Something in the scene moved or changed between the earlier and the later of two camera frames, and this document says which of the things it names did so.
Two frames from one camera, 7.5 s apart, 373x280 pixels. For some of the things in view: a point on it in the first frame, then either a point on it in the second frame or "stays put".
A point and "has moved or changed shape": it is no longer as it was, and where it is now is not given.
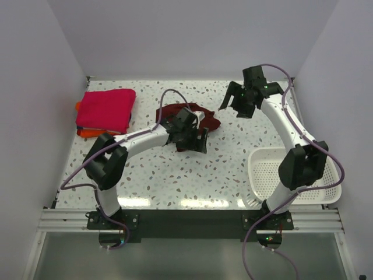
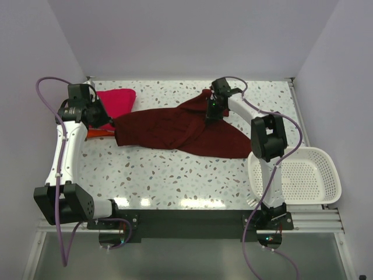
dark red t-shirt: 165,112 has moved or changed shape
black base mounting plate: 191,225 stays put
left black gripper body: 190,135 -> 100,115
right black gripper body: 247,108 -> 214,112
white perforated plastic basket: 264,182 stays put
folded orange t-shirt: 84,133 stays put
